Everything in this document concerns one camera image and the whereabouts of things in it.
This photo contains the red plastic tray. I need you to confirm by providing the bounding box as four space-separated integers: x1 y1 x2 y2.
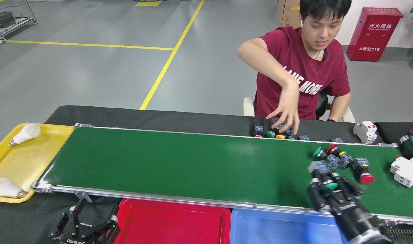
113 199 232 244

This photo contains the white circuit breaker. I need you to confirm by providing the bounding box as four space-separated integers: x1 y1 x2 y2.
353 121 378 144
390 156 413 187

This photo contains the brown cardboard box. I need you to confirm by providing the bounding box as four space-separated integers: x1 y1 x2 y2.
277 0 302 28

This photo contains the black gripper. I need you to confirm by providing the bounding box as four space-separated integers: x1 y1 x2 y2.
49 197 121 244
307 173 383 241

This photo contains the yellow plastic tray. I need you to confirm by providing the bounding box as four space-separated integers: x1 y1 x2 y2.
0 123 75 204

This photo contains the grey office chair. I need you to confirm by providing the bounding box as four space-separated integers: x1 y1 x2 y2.
244 90 356 123

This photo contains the long green conveyor belt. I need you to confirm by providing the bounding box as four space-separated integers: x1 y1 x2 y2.
31 123 413 226

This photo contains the person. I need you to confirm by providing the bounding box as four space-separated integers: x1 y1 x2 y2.
237 0 352 122

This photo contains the black drive chain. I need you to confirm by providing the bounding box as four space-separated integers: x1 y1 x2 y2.
389 228 413 240

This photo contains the blue plastic tray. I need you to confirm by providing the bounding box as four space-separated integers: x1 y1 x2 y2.
230 208 354 244

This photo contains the dark metal box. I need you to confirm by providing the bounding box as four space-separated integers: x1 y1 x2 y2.
0 11 16 28

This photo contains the red fire extinguisher box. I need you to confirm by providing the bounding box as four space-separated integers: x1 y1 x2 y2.
346 7 404 62

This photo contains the person's right hand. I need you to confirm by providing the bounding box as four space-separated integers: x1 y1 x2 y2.
266 86 301 135

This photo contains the white light bulb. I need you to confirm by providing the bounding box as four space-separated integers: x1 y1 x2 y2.
8 123 41 147
0 178 28 199

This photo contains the black table cloth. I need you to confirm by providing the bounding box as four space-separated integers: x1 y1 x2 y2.
0 105 413 244
374 121 413 144

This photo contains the metal shelf rack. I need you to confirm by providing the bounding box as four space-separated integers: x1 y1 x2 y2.
0 0 37 44

